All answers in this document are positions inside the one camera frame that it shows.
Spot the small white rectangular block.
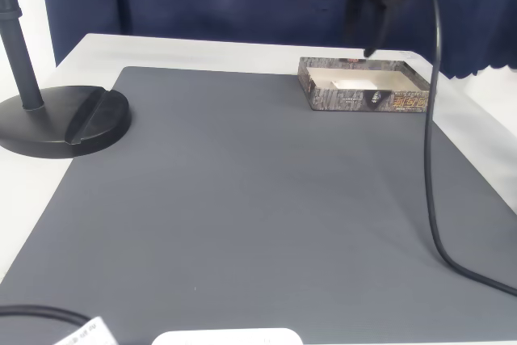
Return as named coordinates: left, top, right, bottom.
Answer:
left=330, top=77, right=380, bottom=91

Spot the stone-patterned open cardboard box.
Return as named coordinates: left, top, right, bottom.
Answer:
left=297, top=57, right=435, bottom=113

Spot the grey desk mat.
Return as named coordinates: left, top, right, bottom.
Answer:
left=0, top=65, right=517, bottom=345

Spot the white rounded flat device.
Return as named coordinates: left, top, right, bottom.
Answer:
left=151, top=327, right=304, bottom=345

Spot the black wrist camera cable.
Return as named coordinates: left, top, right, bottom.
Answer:
left=422, top=0, right=517, bottom=297

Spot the black round-base camera stand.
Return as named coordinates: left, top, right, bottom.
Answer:
left=0, top=0, right=133, bottom=159

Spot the black cable with label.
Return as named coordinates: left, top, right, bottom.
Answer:
left=0, top=304, right=92, bottom=326

